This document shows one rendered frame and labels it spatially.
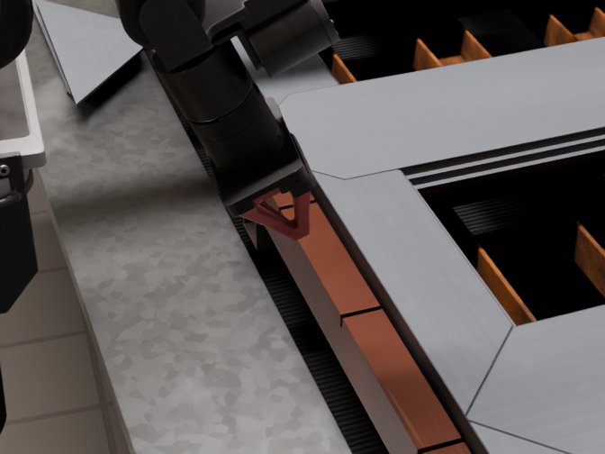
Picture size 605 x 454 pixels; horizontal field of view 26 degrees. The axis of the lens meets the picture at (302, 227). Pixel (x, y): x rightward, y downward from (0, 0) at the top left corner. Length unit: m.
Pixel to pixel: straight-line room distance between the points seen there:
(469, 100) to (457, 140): 0.08
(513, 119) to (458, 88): 0.09
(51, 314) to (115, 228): 0.96
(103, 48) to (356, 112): 0.52
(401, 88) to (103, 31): 0.56
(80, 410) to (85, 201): 0.76
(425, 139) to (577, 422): 0.44
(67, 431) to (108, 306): 0.85
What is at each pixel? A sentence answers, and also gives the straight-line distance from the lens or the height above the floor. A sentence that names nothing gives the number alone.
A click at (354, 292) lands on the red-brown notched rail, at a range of 1.25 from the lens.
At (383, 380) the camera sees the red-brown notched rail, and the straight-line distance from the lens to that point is 1.16.
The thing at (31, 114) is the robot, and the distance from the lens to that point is 1.12.
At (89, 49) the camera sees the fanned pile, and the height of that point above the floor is 0.72.
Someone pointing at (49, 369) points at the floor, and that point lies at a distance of 2.42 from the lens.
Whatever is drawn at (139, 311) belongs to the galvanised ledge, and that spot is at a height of 0.68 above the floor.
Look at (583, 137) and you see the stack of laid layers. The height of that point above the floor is 0.84.
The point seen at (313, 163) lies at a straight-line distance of 1.39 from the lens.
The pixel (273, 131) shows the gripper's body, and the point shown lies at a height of 1.10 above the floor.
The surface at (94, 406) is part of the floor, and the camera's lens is 2.33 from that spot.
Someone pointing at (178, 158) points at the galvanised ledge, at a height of 0.68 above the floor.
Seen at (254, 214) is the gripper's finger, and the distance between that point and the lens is 1.01.
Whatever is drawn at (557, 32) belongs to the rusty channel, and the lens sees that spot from 1.94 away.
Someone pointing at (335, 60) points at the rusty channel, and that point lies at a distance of 1.82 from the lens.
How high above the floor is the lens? 1.63
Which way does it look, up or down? 37 degrees down
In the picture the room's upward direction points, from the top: straight up
